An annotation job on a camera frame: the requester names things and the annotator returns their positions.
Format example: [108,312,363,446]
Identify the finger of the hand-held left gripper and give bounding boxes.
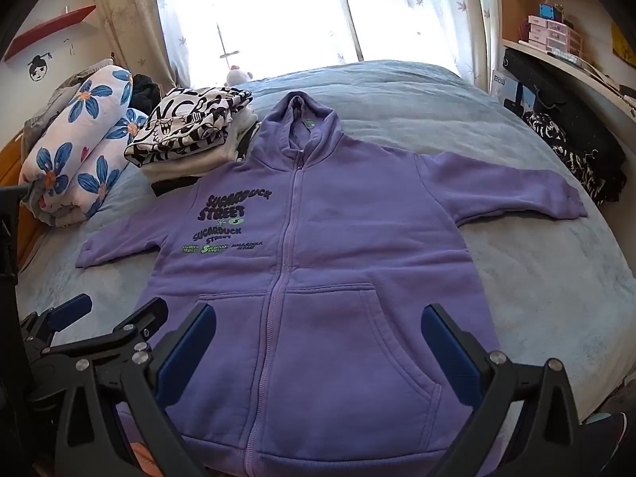
[22,294,93,353]
[92,297,170,373]

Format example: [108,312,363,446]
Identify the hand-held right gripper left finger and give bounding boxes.
[54,302,219,477]

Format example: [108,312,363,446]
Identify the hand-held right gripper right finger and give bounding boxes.
[421,302,583,477]

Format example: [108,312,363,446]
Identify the purple zip hoodie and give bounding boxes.
[76,90,588,477]

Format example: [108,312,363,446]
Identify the folded white clothes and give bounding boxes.
[142,109,262,182]

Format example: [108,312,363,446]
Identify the folded black garment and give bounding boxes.
[151,178,200,198]

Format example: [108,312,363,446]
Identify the blue floral quilt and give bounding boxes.
[19,66,150,229]

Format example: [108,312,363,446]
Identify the black and white printed cloth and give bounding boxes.
[124,85,254,167]

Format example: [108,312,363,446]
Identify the black and white patterned garment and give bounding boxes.
[522,112,608,206]

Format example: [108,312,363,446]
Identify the grey bed blanket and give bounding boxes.
[15,60,636,423]

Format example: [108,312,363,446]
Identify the white plush toy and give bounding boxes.
[226,64,255,86]

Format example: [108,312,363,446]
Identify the white cardboard box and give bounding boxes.
[489,70,514,101]

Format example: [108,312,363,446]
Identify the black bag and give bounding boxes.
[502,48,628,204]

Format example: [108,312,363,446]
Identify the beige patterned curtain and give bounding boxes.
[89,0,192,91]

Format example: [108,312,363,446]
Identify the pink drawer boxes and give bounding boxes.
[527,14,583,58]

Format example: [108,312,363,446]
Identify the yellow cloth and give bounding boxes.
[610,22,636,68]

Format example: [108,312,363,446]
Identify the orange wooden bed frame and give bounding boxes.
[0,126,43,269]

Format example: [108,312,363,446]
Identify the cartoon face wall sticker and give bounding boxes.
[27,51,53,82]

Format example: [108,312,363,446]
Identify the red wall shelf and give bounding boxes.
[2,5,97,63]

